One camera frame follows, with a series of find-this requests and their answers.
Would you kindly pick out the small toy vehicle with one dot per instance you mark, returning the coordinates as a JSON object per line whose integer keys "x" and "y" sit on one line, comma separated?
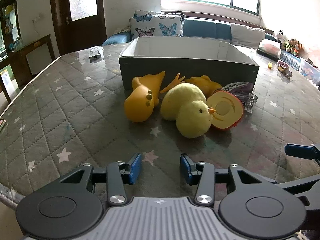
{"x": 284, "y": 68}

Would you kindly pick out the dark wooden door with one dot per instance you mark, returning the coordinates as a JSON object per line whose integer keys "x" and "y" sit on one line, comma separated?
{"x": 82, "y": 32}

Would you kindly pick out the black white plush toy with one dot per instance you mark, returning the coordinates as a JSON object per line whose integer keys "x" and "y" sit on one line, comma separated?
{"x": 281, "y": 36}

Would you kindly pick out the grey cardboard box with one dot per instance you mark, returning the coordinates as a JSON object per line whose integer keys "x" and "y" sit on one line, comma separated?
{"x": 190, "y": 62}

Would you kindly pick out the yellow plush chick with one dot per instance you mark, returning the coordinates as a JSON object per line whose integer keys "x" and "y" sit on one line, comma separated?
{"x": 185, "y": 110}

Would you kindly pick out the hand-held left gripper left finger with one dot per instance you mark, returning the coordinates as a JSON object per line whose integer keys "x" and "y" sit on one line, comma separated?
{"x": 135, "y": 168}

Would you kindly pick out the white sofa cushion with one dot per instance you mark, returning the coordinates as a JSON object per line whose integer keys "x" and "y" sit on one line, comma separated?
{"x": 247, "y": 35}

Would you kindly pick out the dark wooden side cabinet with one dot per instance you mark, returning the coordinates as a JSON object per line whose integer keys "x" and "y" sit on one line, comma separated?
{"x": 27, "y": 55}

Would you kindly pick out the yellow rubber duck toy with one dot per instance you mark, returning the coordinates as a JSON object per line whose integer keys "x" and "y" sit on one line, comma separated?
{"x": 140, "y": 105}

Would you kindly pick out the clear plastic clip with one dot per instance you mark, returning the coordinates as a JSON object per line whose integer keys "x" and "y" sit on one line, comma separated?
{"x": 248, "y": 102}

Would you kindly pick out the butterfly print pillow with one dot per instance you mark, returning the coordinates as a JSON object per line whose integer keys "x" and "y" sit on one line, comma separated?
{"x": 172, "y": 15}
{"x": 155, "y": 27}

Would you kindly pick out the small silver case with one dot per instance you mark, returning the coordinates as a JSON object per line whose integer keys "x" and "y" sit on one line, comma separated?
{"x": 95, "y": 54}

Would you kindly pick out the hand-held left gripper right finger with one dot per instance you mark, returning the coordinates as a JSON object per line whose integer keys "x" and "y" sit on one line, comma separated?
{"x": 186, "y": 168}

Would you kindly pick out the wooden display shelf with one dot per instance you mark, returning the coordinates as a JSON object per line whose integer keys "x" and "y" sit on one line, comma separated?
{"x": 10, "y": 25}

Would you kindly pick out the smartphone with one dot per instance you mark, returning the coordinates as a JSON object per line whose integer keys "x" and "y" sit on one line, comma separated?
{"x": 2, "y": 125}

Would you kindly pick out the orange plush toy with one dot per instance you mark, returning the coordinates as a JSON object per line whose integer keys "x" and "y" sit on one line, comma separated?
{"x": 297, "y": 47}

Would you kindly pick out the blue sofa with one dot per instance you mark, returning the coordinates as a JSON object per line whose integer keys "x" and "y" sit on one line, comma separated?
{"x": 202, "y": 28}

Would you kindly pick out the small yellow toy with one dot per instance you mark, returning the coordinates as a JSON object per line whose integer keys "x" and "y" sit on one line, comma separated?
{"x": 270, "y": 65}

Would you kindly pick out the clear storage bin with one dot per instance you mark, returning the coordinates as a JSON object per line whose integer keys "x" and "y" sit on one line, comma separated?
{"x": 311, "y": 71}

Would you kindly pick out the purple snack packet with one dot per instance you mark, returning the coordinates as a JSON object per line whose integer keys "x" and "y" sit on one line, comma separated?
{"x": 238, "y": 87}

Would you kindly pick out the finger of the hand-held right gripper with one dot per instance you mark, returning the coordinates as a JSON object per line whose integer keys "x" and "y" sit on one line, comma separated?
{"x": 303, "y": 183}
{"x": 298, "y": 150}

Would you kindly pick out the yellow rubber chicken toy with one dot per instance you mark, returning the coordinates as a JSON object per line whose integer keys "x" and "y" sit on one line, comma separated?
{"x": 202, "y": 81}

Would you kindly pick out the clear plastic food container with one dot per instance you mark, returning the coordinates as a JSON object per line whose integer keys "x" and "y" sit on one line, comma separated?
{"x": 270, "y": 48}

